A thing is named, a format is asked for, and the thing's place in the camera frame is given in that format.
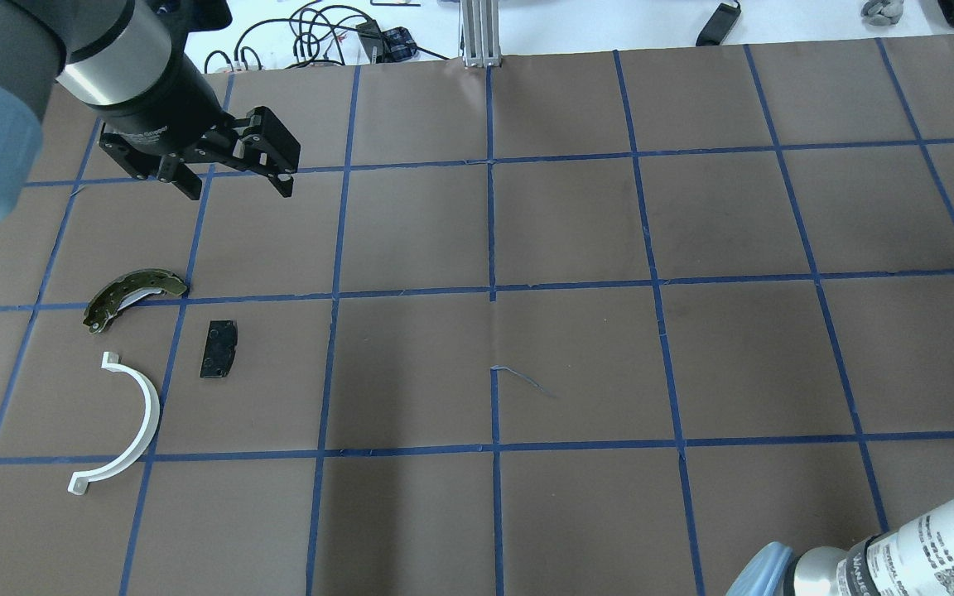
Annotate aluminium frame post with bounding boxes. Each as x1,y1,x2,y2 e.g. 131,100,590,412
459,0,501,69

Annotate black brake pad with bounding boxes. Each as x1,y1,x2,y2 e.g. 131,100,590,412
198,320,239,378

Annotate white curved plastic bracket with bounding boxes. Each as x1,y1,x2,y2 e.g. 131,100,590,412
65,351,161,497

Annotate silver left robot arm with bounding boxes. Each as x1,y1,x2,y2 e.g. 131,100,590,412
0,1,301,220

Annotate black power adapter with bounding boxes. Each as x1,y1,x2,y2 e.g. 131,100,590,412
694,1,742,46

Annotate green curved brake shoe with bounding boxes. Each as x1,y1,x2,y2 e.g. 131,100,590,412
83,268,190,334

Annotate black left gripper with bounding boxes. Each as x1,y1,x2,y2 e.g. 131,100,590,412
99,106,301,201

